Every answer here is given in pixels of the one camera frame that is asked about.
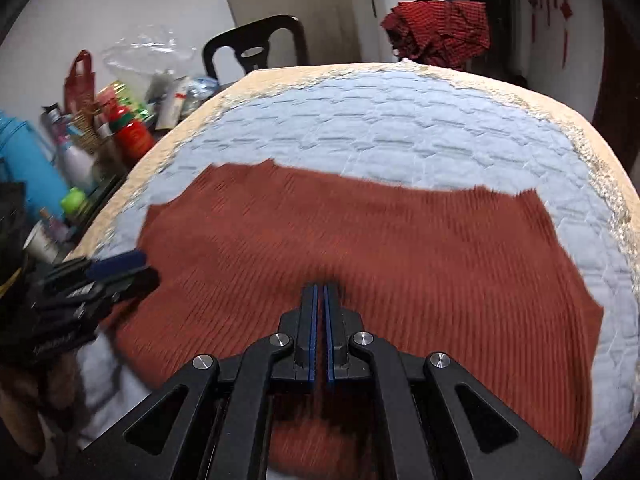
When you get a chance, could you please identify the white pink spray bottle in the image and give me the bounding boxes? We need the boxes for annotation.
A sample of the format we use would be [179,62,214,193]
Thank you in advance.
[56,136,98,194]

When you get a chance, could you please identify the blue water jug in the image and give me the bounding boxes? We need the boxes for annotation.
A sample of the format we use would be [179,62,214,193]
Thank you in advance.
[1,113,70,222]

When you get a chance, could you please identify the small green bottle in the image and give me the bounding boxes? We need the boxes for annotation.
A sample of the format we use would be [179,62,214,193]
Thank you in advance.
[60,188,89,218]

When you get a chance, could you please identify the blue quilted table cover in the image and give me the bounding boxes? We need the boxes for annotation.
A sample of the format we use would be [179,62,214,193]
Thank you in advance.
[77,62,639,479]

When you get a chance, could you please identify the red sauce bottle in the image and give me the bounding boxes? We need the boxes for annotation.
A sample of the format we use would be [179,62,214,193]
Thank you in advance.
[108,105,154,168]

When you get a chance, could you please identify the red gift bag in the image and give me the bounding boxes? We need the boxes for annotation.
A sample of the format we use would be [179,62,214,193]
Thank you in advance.
[63,50,96,115]

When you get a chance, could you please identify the white tube box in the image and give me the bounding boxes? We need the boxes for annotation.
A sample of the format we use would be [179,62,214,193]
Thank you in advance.
[155,76,190,131]

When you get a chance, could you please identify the clear plastic bag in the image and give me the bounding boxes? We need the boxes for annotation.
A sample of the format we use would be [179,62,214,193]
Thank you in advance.
[101,25,200,105]

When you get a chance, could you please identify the rust red knit sweater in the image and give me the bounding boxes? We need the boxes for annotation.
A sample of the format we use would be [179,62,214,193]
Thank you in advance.
[103,160,603,479]

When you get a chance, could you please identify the dark wooden chair far left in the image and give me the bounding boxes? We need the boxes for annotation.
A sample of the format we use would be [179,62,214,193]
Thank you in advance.
[202,14,309,79]

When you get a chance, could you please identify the red checkered cloth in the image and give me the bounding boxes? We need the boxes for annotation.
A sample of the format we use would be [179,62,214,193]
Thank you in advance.
[381,0,490,70]

